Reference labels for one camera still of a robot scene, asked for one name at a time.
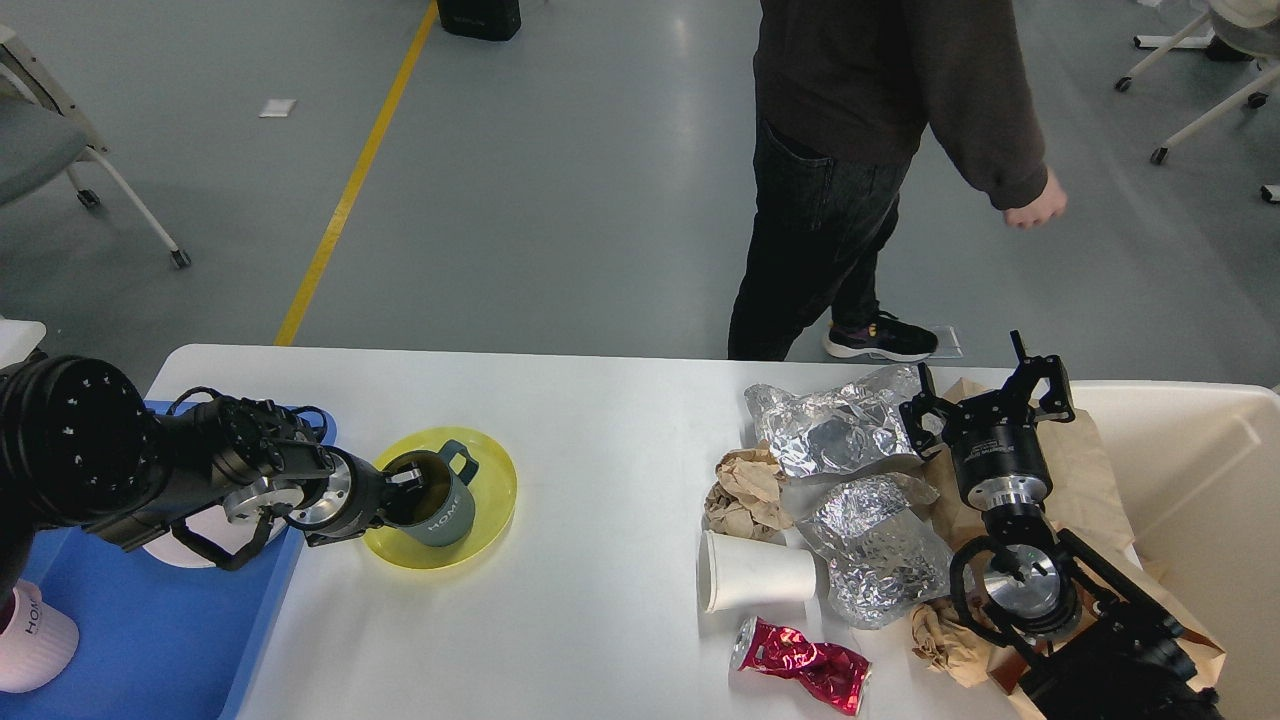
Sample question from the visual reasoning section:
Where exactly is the lower crumpled aluminium foil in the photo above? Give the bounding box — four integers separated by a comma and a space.
796, 471, 954, 630

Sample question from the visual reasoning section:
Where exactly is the small crumpled brown paper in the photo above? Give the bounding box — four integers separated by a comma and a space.
910, 600, 995, 688

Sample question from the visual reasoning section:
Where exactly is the person in dark clothes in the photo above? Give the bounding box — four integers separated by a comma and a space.
727, 1, 1050, 363

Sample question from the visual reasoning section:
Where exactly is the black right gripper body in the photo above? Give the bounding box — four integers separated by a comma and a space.
943, 416, 1053, 514

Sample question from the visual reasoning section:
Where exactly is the crumpled aluminium foil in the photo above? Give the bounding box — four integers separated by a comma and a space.
796, 471, 954, 630
744, 366, 922, 479

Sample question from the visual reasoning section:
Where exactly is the yellow plastic plate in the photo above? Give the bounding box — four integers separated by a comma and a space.
364, 427, 518, 570

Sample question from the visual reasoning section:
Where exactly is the beige plastic bin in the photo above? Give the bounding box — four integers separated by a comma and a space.
1071, 380, 1279, 719

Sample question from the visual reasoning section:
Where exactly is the upper crumpled aluminium foil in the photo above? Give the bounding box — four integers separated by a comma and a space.
744, 366, 922, 479

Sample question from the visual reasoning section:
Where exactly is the crumpled brown paper ball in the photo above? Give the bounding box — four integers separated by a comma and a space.
704, 443, 795, 541

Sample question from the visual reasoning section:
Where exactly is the pink mug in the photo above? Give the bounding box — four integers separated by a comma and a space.
1, 580, 81, 694

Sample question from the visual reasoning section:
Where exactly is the grey office chair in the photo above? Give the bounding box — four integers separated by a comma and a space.
1, 26, 192, 269

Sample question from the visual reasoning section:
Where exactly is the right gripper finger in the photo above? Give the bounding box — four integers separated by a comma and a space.
975, 331, 1076, 427
899, 363, 963, 460

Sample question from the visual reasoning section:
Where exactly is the pink plate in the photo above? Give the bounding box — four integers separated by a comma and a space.
142, 505, 257, 569

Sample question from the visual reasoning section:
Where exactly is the right floor socket plate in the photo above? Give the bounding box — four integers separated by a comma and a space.
931, 325, 965, 359

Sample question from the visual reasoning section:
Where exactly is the person's hand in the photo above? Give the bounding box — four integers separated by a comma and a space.
1004, 167, 1069, 229

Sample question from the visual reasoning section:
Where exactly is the white side table corner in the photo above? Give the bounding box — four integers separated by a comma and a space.
0, 318, 47, 368

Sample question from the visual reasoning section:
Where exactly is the black box on floor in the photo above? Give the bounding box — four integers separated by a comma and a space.
436, 0, 522, 42

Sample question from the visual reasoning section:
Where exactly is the dark green mug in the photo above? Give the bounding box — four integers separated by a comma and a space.
383, 439, 479, 547

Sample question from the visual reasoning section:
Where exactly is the white paper cup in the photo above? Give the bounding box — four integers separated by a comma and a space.
698, 530, 818, 612

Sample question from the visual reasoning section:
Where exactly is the blue plastic tray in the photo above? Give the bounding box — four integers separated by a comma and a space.
0, 401, 338, 720

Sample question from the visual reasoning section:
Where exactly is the brown paper bag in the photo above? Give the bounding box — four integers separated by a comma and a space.
924, 410, 1226, 719

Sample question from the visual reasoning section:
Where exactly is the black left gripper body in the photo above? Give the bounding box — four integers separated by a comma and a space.
285, 446, 390, 548

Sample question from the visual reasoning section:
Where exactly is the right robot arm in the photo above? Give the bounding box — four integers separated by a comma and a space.
900, 332, 1221, 719

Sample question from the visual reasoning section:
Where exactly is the crushed red can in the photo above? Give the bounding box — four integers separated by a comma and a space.
730, 616, 872, 717

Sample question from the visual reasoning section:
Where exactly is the white chair base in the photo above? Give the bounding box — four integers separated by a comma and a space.
1111, 1, 1277, 168

